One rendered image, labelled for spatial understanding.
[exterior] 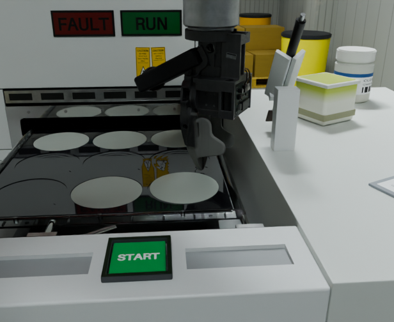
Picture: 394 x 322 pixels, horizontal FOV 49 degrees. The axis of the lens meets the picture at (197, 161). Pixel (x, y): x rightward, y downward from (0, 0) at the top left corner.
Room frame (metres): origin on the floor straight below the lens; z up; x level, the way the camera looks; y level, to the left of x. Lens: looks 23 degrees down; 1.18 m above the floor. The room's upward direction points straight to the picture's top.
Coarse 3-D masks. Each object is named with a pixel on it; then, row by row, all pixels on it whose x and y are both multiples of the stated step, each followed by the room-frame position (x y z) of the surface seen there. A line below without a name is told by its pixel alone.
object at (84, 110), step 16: (16, 112) 0.85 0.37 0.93; (32, 112) 0.85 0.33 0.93; (48, 112) 0.85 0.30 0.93; (64, 112) 0.86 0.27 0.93; (80, 112) 0.86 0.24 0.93; (96, 112) 0.86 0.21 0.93; (112, 112) 0.86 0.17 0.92; (128, 112) 0.87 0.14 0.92; (144, 112) 0.87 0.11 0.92; (160, 112) 0.87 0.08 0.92; (176, 112) 0.87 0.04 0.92; (16, 128) 0.85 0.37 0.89
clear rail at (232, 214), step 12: (48, 216) 0.48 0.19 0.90; (60, 216) 0.48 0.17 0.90; (72, 216) 0.48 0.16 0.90; (84, 216) 0.48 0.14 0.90; (96, 216) 0.48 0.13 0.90; (108, 216) 0.48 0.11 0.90; (120, 216) 0.48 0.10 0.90; (132, 216) 0.48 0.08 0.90; (144, 216) 0.48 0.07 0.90; (156, 216) 0.48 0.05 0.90; (168, 216) 0.48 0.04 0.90; (180, 216) 0.48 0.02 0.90; (192, 216) 0.49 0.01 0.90; (204, 216) 0.49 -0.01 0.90; (216, 216) 0.49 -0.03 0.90; (228, 216) 0.49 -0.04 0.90; (0, 228) 0.47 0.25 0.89; (12, 228) 0.47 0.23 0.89
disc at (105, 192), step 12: (96, 180) 0.59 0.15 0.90; (108, 180) 0.59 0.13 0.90; (120, 180) 0.59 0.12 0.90; (132, 180) 0.59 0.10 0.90; (72, 192) 0.55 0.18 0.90; (84, 192) 0.55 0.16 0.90; (96, 192) 0.55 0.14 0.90; (108, 192) 0.55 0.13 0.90; (120, 192) 0.55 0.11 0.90; (132, 192) 0.55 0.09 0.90; (84, 204) 0.51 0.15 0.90; (96, 204) 0.51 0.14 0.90; (108, 204) 0.51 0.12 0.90; (120, 204) 0.51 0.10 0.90
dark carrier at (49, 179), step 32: (128, 128) 0.83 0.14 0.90; (160, 128) 0.83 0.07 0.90; (32, 160) 0.67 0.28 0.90; (64, 160) 0.67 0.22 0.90; (96, 160) 0.67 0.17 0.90; (128, 160) 0.67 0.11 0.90; (160, 160) 0.67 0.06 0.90; (192, 160) 0.67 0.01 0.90; (0, 192) 0.55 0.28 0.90; (32, 192) 0.55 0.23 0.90; (64, 192) 0.55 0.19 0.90; (224, 192) 0.55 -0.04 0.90
